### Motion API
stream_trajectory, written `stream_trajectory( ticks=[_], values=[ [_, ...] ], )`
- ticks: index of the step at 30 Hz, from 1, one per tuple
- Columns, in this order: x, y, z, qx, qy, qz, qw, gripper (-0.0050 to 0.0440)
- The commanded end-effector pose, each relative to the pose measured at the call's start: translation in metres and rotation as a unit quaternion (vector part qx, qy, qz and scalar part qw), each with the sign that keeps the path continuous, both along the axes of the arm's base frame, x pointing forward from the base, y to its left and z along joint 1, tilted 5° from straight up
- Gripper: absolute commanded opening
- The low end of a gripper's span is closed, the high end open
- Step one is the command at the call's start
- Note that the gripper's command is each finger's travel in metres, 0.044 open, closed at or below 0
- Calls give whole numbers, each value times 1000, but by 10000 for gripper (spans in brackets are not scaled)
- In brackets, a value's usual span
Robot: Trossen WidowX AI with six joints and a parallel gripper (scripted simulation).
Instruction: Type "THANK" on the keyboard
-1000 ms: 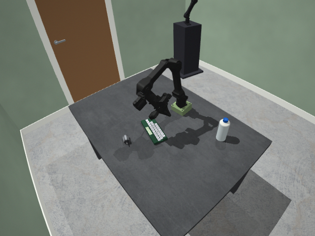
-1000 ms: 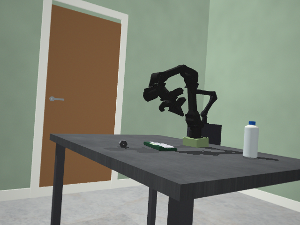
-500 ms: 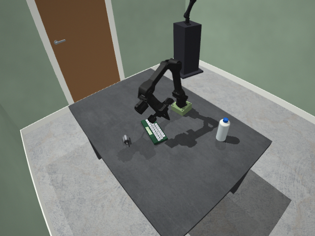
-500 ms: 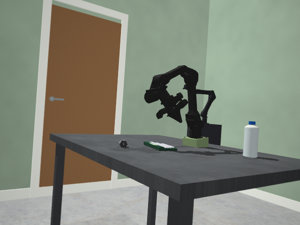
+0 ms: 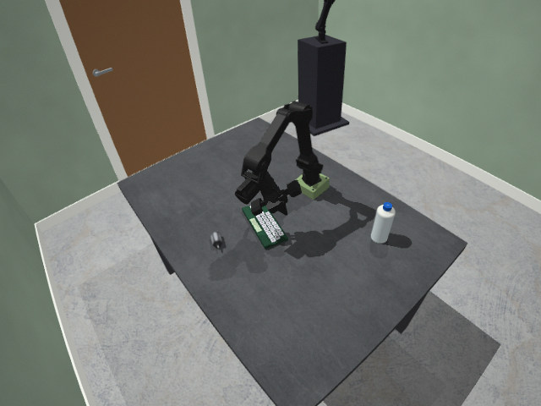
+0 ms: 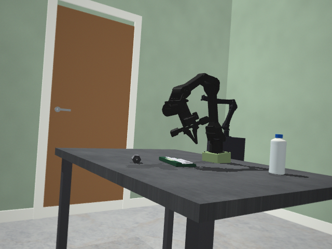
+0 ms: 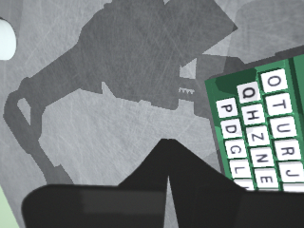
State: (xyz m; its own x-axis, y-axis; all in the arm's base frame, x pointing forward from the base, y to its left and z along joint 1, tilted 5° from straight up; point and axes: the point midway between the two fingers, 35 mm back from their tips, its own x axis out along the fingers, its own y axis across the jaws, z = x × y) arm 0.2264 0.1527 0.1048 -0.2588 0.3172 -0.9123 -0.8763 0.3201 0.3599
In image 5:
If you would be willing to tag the green keyboard case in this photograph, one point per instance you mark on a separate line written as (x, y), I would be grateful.
(266, 227)

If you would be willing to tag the white plastic bottle with blue cap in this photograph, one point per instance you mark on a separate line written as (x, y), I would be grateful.
(382, 223)

